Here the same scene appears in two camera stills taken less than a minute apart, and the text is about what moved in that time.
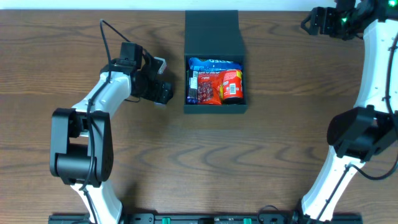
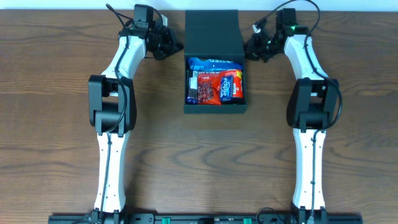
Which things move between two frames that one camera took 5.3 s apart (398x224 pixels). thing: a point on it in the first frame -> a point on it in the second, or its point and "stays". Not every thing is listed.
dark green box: (214, 35) stays
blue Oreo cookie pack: (210, 65) stays
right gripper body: (315, 20) -> (258, 46)
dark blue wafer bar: (192, 76) stays
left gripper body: (166, 93) -> (168, 45)
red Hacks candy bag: (209, 88) stays
